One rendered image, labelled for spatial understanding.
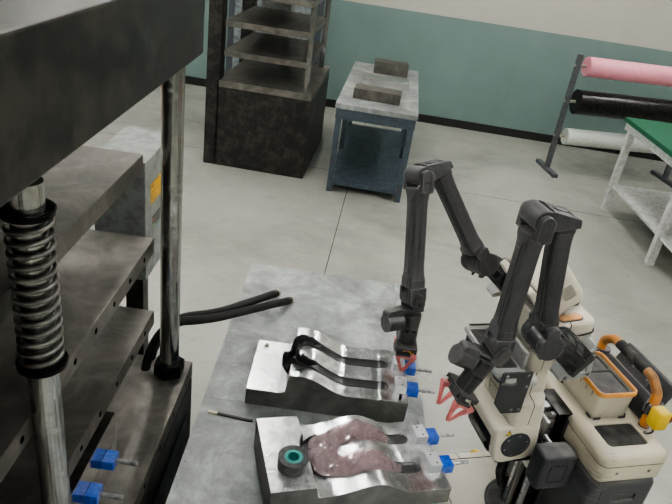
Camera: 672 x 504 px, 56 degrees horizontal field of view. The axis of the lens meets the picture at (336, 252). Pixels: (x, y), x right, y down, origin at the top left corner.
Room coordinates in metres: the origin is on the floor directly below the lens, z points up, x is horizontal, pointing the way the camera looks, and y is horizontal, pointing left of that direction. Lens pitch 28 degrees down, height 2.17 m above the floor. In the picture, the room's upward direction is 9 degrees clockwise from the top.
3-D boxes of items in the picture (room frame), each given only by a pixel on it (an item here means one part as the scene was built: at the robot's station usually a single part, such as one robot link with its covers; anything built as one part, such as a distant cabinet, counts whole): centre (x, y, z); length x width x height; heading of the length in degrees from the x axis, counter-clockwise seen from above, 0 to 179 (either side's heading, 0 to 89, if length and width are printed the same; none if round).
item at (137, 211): (1.86, 0.67, 0.73); 0.30 x 0.22 x 1.47; 1
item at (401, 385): (1.60, -0.31, 0.89); 0.13 x 0.05 x 0.05; 91
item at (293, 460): (1.20, 0.03, 0.93); 0.08 x 0.08 x 0.04
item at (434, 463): (1.34, -0.40, 0.85); 0.13 x 0.05 x 0.05; 108
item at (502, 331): (1.44, -0.47, 1.40); 0.11 x 0.06 x 0.43; 17
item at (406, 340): (1.71, -0.27, 1.02); 0.10 x 0.07 x 0.07; 1
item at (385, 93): (6.23, -0.20, 0.46); 1.90 x 0.70 x 0.92; 177
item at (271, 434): (1.30, -0.13, 0.85); 0.50 x 0.26 x 0.11; 108
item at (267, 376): (1.66, -0.04, 0.87); 0.50 x 0.26 x 0.14; 91
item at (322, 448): (1.31, -0.13, 0.90); 0.26 x 0.18 x 0.08; 108
